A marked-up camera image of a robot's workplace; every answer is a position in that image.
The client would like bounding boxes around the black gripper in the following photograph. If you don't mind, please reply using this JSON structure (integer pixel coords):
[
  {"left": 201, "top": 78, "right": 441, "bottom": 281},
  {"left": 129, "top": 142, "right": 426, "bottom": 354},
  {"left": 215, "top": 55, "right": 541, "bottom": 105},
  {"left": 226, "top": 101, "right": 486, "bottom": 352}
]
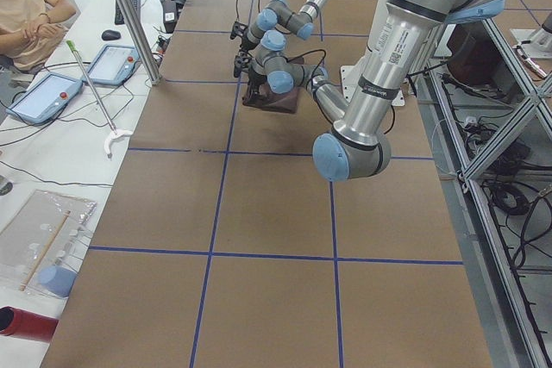
[
  {"left": 240, "top": 31, "right": 259, "bottom": 53},
  {"left": 244, "top": 66, "right": 266, "bottom": 103}
]

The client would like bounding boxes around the dark brown t-shirt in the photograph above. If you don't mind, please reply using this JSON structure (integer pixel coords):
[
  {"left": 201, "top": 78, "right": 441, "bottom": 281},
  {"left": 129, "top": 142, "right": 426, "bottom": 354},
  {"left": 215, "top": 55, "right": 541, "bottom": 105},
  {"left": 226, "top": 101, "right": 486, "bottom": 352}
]
[{"left": 241, "top": 84, "right": 300, "bottom": 114}]

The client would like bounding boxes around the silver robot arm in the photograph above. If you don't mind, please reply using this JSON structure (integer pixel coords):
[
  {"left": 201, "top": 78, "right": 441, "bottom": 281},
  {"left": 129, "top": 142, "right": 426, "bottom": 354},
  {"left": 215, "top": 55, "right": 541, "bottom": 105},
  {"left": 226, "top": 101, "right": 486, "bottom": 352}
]
[
  {"left": 230, "top": 0, "right": 328, "bottom": 58},
  {"left": 233, "top": 0, "right": 505, "bottom": 182}
]

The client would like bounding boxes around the black box with label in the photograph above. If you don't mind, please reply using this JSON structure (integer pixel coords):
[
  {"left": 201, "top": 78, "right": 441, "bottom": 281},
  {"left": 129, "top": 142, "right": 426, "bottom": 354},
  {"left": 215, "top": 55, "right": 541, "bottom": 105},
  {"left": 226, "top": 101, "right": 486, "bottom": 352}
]
[{"left": 161, "top": 0, "right": 179, "bottom": 34}]

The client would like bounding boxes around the black keyboard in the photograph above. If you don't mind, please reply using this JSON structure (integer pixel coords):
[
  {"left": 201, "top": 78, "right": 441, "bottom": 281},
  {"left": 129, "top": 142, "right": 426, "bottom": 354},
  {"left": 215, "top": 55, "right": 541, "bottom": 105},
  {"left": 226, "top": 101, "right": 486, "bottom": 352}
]
[{"left": 114, "top": 0, "right": 142, "bottom": 27}]

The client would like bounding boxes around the far blue teach pendant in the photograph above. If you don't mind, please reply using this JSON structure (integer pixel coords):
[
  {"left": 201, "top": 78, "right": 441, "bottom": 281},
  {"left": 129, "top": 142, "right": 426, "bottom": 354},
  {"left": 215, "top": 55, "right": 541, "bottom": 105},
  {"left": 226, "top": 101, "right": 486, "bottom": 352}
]
[{"left": 87, "top": 44, "right": 140, "bottom": 86}]

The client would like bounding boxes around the blue teach pendant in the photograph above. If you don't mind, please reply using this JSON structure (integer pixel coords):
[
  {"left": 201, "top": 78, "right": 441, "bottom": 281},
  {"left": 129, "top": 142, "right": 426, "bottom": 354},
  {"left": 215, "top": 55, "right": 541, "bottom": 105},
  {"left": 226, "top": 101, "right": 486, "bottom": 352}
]
[
  {"left": 87, "top": 44, "right": 140, "bottom": 86},
  {"left": 6, "top": 73, "right": 83, "bottom": 125}
]

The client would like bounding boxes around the black computer mouse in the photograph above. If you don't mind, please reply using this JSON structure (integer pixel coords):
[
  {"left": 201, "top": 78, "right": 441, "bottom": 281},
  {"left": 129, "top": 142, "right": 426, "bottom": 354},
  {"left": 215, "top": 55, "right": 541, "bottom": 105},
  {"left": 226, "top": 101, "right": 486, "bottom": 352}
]
[{"left": 101, "top": 29, "right": 122, "bottom": 41}]

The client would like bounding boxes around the reacher grabber stick tool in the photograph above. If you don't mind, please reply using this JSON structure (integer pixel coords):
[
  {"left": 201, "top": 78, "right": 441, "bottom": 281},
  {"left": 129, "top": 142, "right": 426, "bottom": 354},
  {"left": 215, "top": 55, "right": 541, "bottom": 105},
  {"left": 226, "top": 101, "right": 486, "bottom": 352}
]
[{"left": 66, "top": 40, "right": 133, "bottom": 159}]

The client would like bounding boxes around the near blue teach pendant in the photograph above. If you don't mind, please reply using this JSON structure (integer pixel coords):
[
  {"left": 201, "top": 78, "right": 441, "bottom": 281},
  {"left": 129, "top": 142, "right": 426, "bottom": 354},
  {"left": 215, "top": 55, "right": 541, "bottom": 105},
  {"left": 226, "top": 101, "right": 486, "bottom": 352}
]
[{"left": 6, "top": 73, "right": 83, "bottom": 125}]

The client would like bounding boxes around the person in beige shirt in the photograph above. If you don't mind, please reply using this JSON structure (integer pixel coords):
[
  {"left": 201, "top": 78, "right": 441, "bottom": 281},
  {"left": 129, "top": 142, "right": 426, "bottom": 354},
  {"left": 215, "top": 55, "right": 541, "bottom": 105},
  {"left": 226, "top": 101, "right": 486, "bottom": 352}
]
[{"left": 1, "top": 0, "right": 77, "bottom": 73}]

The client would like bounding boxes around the wooden dowel stick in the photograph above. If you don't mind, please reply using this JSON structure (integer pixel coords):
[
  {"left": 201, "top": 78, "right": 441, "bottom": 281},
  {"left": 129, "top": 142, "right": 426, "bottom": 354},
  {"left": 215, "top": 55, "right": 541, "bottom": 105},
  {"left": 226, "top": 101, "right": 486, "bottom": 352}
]
[{"left": 19, "top": 210, "right": 71, "bottom": 291}]

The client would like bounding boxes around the clear plastic bag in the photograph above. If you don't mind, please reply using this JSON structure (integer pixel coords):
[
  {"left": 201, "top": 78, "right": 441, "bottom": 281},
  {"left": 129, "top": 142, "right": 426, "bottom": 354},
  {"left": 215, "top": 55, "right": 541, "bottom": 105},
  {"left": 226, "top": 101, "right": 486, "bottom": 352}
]
[{"left": 1, "top": 190, "right": 97, "bottom": 298}]

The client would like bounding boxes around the blue plastic cup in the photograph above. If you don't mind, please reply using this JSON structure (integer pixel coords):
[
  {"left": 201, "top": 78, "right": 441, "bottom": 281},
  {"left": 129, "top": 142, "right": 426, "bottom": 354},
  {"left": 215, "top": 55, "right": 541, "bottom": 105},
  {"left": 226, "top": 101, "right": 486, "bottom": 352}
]
[{"left": 38, "top": 265, "right": 77, "bottom": 298}]

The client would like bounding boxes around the red cylinder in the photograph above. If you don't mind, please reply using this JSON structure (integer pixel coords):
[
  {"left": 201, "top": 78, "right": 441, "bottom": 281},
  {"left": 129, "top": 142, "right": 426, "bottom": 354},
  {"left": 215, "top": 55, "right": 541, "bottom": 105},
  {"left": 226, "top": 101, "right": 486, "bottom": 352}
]
[{"left": 1, "top": 306, "right": 59, "bottom": 342}]

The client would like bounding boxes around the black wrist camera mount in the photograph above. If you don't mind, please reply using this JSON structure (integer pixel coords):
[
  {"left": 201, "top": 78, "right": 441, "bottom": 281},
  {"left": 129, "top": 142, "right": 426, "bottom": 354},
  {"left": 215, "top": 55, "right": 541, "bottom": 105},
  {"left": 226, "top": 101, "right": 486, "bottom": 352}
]
[
  {"left": 233, "top": 51, "right": 253, "bottom": 78},
  {"left": 229, "top": 21, "right": 248, "bottom": 40}
]

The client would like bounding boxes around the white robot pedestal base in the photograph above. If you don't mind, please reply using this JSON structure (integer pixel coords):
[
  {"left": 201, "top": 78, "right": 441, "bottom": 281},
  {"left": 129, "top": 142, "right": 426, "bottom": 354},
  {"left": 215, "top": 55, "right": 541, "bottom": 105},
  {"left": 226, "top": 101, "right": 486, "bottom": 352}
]
[{"left": 340, "top": 65, "right": 405, "bottom": 107}]

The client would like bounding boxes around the aluminium frame post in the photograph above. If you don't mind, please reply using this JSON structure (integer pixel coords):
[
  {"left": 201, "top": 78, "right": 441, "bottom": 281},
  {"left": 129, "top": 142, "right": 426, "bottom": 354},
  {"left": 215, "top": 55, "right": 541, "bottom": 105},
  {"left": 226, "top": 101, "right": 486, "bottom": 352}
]
[{"left": 116, "top": 0, "right": 161, "bottom": 85}]

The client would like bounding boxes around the aluminium truss frame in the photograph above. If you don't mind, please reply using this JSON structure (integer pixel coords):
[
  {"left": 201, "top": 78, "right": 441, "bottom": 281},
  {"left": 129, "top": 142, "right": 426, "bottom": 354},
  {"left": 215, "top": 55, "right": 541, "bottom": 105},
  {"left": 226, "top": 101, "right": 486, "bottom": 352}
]
[{"left": 408, "top": 8, "right": 551, "bottom": 367}]

